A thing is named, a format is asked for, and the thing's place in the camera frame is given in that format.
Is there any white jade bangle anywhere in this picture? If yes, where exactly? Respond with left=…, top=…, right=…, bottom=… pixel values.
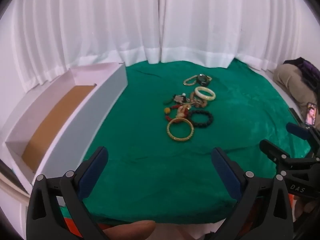
left=194, top=86, right=216, bottom=102

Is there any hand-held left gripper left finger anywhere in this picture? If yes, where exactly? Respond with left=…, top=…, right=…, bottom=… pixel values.
left=26, top=146, right=109, bottom=240

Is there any white box with brown bottom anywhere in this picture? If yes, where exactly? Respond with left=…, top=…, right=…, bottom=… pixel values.
left=4, top=62, right=128, bottom=195

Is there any dark green watch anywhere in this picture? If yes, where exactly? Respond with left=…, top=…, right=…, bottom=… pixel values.
left=196, top=74, right=213, bottom=85

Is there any beige cloth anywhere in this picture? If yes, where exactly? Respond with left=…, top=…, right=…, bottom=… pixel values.
left=272, top=64, right=320, bottom=110

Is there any white curtain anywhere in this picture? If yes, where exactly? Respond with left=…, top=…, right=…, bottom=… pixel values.
left=159, top=0, right=320, bottom=71
left=10, top=0, right=161, bottom=85

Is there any gold bangle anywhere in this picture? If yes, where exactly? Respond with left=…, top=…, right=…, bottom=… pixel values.
left=166, top=118, right=195, bottom=142

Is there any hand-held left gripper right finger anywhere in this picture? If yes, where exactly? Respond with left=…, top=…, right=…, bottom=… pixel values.
left=211, top=147, right=294, bottom=240

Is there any dark purple cloth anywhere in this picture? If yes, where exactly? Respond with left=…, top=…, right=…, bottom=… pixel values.
left=284, top=57, right=320, bottom=90

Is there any black bead bracelet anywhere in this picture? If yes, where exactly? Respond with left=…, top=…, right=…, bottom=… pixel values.
left=187, top=110, right=215, bottom=129

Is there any green velvet cloth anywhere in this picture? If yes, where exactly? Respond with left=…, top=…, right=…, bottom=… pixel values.
left=60, top=60, right=313, bottom=224

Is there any person's left hand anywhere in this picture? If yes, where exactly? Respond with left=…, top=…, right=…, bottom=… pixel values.
left=102, top=220, right=156, bottom=240

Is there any wooden bead bracelet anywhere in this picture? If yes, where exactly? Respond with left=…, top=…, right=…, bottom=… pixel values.
left=189, top=91, right=208, bottom=107

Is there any red bead bracelet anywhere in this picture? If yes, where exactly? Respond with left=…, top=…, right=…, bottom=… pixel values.
left=163, top=105, right=193, bottom=124

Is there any orange cloth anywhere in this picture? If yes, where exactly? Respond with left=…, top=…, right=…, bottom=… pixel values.
left=64, top=216, right=83, bottom=238

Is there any gold chain bracelet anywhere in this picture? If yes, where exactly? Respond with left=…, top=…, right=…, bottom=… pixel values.
left=183, top=75, right=199, bottom=86

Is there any smartphone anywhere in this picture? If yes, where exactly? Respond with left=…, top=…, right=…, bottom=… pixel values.
left=305, top=102, right=318, bottom=126

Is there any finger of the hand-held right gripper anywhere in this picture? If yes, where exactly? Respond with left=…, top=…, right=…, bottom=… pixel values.
left=259, top=139, right=293, bottom=166
left=286, top=122, right=320, bottom=155

